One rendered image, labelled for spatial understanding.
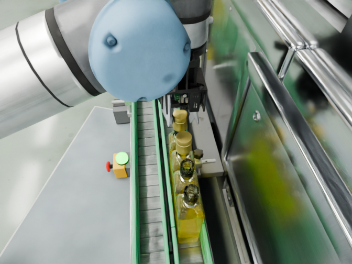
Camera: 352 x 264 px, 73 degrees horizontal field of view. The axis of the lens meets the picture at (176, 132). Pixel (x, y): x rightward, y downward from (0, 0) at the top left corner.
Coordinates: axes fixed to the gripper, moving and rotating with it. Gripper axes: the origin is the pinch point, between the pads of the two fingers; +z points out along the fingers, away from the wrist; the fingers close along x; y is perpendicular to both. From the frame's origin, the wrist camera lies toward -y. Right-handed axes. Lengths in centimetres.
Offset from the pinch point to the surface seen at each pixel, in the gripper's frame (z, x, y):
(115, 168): 33.8, -21.6, -8.5
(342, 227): -15.5, 12.3, 30.8
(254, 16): -20.9, 12.7, -2.3
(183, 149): 2.2, -0.1, 7.4
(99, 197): 41, -28, -2
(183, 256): 28.3, -1.7, 23.1
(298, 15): -24.9, 14.9, 6.1
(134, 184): 19.7, -13.1, 5.6
